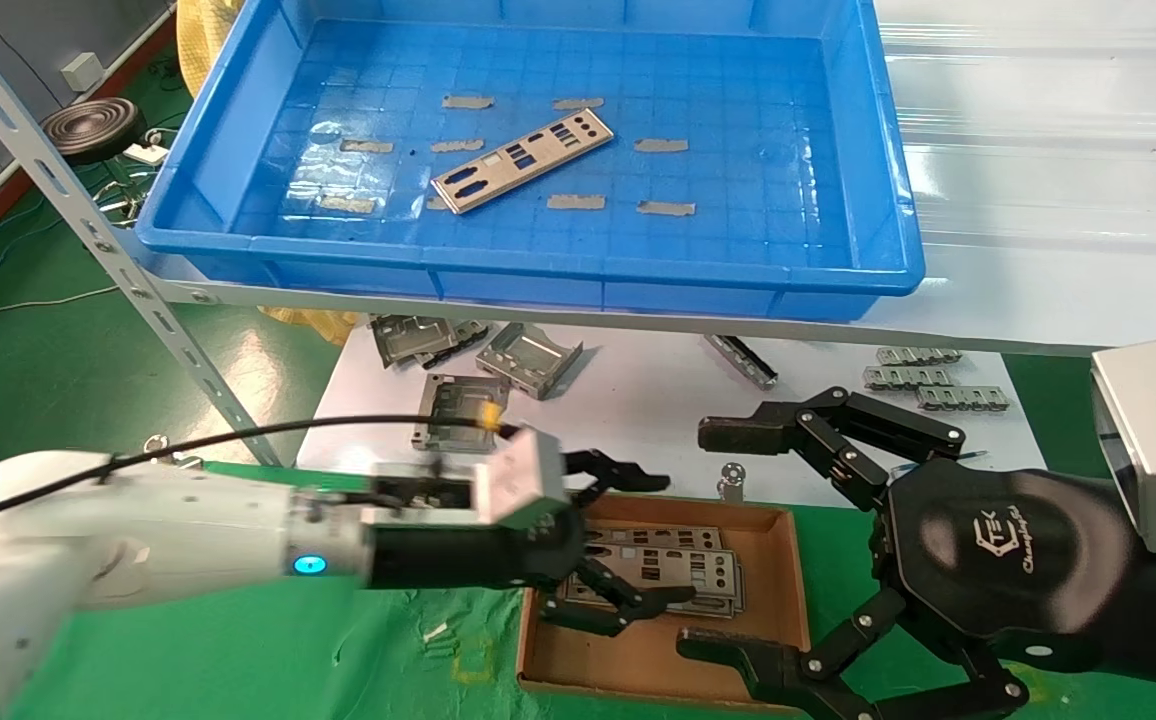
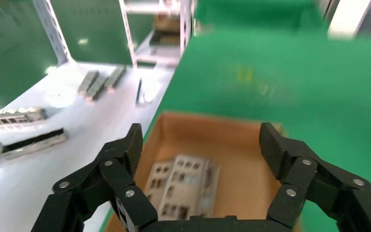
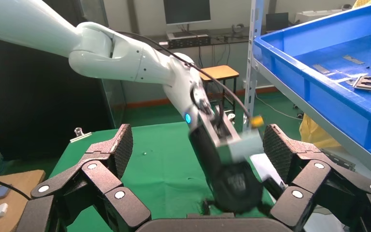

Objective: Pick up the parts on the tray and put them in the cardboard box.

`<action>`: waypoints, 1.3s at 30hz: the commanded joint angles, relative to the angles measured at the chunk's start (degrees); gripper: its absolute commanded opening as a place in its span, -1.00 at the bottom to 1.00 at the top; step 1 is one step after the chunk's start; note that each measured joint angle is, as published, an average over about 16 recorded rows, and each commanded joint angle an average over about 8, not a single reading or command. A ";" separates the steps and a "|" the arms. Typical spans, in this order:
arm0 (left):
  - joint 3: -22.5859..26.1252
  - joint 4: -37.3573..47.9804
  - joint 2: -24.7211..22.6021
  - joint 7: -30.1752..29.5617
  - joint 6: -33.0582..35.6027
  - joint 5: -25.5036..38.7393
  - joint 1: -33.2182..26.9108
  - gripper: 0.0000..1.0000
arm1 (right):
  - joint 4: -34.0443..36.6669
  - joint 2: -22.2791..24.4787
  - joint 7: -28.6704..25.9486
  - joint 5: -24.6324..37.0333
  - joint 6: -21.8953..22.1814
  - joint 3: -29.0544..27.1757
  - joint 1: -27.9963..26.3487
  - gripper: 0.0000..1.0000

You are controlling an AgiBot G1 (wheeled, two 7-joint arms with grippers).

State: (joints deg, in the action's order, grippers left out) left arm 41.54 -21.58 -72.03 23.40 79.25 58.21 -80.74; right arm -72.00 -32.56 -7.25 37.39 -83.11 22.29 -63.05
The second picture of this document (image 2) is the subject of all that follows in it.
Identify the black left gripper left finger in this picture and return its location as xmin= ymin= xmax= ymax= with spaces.
xmin=30 ymin=123 xmax=159 ymax=232

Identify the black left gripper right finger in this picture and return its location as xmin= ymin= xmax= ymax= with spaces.
xmin=259 ymin=122 xmax=371 ymax=232

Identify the silver perforated IO shield plate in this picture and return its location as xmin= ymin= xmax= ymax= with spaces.
xmin=158 ymin=154 xmax=211 ymax=221
xmin=202 ymin=158 xmax=221 ymax=218
xmin=145 ymin=160 xmax=175 ymax=209

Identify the shallow cardboard box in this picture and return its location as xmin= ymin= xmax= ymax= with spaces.
xmin=103 ymin=111 xmax=304 ymax=232

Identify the small metal binder clip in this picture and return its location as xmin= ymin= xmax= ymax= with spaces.
xmin=135 ymin=78 xmax=156 ymax=106

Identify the green cloth mat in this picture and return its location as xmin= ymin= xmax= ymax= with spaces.
xmin=100 ymin=27 xmax=371 ymax=232

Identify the silver connector shield strip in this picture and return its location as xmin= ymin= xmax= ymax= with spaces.
xmin=105 ymin=65 xmax=127 ymax=91
xmin=85 ymin=76 xmax=109 ymax=103
xmin=78 ymin=70 xmax=100 ymax=95

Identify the narrow slotted metal strip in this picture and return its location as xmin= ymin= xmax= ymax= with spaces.
xmin=0 ymin=107 xmax=47 ymax=126

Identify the grey perforated shelf upright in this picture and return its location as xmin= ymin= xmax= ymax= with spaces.
xmin=179 ymin=0 xmax=196 ymax=56
xmin=118 ymin=0 xmax=139 ymax=70
xmin=33 ymin=0 xmax=73 ymax=66

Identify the brown background carton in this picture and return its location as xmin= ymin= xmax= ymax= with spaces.
xmin=153 ymin=14 xmax=182 ymax=33

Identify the white metal bar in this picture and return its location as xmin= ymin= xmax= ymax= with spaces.
xmin=328 ymin=0 xmax=371 ymax=40

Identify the silver U-shaped metal bracket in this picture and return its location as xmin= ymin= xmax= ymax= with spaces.
xmin=1 ymin=128 xmax=68 ymax=160

